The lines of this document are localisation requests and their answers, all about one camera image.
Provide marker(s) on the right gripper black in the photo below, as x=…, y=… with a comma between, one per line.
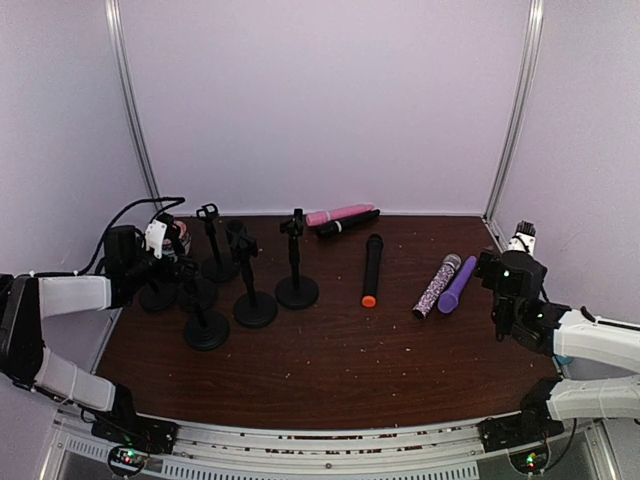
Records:
x=487, y=263

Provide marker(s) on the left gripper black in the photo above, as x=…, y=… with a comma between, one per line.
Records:
x=164, y=275

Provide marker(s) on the black stand of purple mic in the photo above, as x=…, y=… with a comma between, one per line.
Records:
x=218, y=267

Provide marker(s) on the glitter mic silver head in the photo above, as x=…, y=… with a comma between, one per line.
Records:
x=446, y=272

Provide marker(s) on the black stand of blue mic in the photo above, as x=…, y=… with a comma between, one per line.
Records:
x=205, y=329

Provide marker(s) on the purple microphone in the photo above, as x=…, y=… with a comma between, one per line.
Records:
x=449, y=299

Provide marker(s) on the black stand of glitter mic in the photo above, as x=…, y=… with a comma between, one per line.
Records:
x=254, y=309

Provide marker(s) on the pink microphone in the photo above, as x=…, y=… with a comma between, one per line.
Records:
x=323, y=216

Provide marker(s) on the light blue microphone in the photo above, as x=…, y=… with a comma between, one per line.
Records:
x=563, y=360

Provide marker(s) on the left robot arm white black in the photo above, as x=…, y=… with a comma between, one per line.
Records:
x=132, y=259

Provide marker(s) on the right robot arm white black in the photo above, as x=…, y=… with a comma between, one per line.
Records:
x=558, y=329

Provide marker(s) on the tape roll at back left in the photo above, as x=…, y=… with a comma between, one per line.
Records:
x=184, y=236

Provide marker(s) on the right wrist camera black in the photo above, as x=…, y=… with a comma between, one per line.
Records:
x=523, y=239

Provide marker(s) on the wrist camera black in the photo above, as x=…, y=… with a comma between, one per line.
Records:
x=160, y=236
x=523, y=239

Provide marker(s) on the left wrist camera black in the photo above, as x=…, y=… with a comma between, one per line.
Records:
x=160, y=236

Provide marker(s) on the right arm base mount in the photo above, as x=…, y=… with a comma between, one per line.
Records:
x=524, y=438

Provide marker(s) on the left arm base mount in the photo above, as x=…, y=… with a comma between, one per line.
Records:
x=134, y=445

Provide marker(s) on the front aluminium rail frame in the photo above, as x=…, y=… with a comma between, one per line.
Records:
x=452, y=450

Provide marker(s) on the left aluminium corner post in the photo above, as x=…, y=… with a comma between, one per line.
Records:
x=116, y=32

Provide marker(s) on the aluminium corner post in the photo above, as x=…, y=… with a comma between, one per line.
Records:
x=116, y=32
x=528, y=65

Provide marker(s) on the right aluminium corner post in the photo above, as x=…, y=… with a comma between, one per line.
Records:
x=528, y=65

